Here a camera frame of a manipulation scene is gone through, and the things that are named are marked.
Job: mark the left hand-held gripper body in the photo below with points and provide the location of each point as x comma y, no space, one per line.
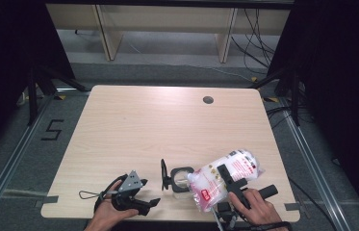
129,183

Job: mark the light wooden shelf unit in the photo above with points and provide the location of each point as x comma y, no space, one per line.
111,38

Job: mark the round grey table grommet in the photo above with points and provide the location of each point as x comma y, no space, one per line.
208,99

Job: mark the black curtain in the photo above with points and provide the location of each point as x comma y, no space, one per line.
344,80
7,48

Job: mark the grey tape piece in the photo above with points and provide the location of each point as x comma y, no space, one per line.
49,200
292,206

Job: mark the person's right hand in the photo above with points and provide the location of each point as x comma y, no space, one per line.
260,211

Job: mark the yellow and black tape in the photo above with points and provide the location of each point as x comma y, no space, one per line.
271,99
59,97

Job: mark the person's left hand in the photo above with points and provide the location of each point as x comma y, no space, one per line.
106,215

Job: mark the metal floor rail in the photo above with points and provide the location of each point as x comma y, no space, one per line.
13,157
312,160

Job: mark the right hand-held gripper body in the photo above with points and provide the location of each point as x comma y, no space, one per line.
236,187

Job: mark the black metal stand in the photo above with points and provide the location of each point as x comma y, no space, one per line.
32,96
294,96

